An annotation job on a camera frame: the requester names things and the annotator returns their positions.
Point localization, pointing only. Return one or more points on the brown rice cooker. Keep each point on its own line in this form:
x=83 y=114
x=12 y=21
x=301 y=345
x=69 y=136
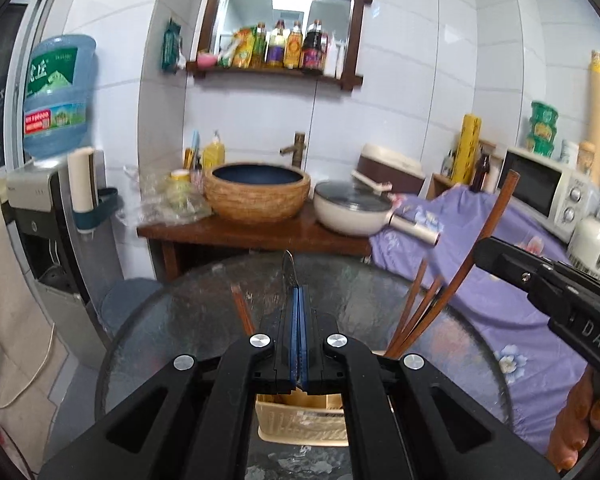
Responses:
x=385 y=166

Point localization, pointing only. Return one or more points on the pink small bowl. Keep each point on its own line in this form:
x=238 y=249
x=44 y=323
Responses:
x=205 y=60

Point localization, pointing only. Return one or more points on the sliding window frame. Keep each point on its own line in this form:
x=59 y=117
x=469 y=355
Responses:
x=21 y=24

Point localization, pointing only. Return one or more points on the yellow dish soap bottle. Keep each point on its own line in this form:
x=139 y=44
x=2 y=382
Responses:
x=214 y=153

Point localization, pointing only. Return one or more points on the beige cloth cover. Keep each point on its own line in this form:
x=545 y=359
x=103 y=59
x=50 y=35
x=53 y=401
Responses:
x=31 y=357

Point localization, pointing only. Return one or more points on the left brown chopstick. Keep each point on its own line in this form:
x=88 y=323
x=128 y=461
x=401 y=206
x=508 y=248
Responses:
x=242 y=309

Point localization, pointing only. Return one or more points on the yellow roll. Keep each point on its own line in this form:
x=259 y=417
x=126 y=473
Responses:
x=466 y=150

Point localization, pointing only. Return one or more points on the white kettle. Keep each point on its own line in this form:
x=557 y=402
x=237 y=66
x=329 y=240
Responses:
x=584 y=247

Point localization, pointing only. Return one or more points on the brass faucet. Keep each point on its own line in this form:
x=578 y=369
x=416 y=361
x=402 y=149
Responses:
x=295 y=150

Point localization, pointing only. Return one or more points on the purple floral cloth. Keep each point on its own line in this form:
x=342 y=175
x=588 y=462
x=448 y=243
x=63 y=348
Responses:
x=539 y=368

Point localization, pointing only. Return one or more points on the woven basin sink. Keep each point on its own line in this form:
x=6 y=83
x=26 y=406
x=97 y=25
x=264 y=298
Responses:
x=255 y=193

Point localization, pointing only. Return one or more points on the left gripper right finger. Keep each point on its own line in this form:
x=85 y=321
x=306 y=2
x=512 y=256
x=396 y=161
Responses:
x=330 y=362

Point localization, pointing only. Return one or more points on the purple label bottle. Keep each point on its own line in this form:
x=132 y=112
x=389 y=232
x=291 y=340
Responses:
x=276 y=45

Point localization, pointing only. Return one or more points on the water dispenser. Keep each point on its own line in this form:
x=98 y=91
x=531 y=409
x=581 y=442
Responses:
x=71 y=271

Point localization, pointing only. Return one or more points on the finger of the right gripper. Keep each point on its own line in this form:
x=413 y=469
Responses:
x=508 y=262

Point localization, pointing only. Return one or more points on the yellow oil bottle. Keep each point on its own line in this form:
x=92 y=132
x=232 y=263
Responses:
x=293 y=47

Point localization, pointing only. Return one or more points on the dark soy sauce bottle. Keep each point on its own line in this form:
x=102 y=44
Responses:
x=314 y=48

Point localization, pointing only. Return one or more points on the green stacked cups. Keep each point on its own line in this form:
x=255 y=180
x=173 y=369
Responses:
x=542 y=129

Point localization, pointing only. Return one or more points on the white cooking pot with lid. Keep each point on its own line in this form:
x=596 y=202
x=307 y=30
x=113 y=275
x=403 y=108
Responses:
x=352 y=210

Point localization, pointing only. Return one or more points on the brown glass bottle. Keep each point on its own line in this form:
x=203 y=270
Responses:
x=482 y=170

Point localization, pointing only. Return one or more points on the white microwave oven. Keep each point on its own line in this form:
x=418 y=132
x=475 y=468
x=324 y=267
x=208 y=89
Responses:
x=552 y=193

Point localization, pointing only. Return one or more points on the green hanging packet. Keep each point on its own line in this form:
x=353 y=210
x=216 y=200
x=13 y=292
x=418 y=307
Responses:
x=171 y=48

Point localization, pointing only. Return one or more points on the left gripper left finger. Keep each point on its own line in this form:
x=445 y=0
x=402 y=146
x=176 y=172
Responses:
x=264 y=363

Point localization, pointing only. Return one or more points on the round glass table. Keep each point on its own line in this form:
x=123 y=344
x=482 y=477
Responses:
x=447 y=393

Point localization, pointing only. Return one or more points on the wooden framed mirror shelf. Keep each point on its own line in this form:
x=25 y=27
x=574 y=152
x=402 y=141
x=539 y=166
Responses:
x=237 y=31

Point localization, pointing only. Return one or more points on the blue water jug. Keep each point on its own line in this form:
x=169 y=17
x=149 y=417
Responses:
x=59 y=90

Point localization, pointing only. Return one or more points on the person's right hand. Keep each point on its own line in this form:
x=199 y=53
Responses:
x=574 y=424

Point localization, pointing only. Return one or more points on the wooden counter table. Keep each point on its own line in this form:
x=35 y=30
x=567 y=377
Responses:
x=178 y=249

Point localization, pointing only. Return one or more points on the paper towel roll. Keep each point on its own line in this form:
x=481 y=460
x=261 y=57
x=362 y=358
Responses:
x=82 y=180

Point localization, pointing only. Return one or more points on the clear plastic bag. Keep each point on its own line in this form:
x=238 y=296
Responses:
x=171 y=199

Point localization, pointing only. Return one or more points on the tall paper cup stack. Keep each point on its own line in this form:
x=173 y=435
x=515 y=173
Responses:
x=594 y=120

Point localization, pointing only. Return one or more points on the cream plastic utensil holder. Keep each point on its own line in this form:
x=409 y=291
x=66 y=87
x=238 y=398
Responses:
x=299 y=419

